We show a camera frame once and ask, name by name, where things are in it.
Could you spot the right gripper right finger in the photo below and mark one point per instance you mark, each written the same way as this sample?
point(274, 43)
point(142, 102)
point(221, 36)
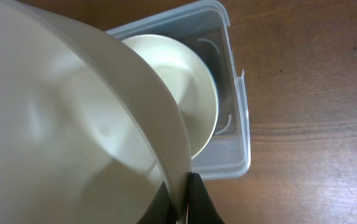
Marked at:
point(201, 209)

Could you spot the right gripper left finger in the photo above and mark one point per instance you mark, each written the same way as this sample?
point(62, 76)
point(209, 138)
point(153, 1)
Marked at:
point(160, 210)

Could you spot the cream bowl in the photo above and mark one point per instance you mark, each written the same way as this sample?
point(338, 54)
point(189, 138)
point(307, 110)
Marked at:
point(88, 130)
point(185, 75)

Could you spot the blue bowl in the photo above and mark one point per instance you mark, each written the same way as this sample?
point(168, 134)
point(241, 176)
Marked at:
point(213, 84)

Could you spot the clear plastic container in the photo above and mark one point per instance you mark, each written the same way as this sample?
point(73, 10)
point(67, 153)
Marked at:
point(203, 27)

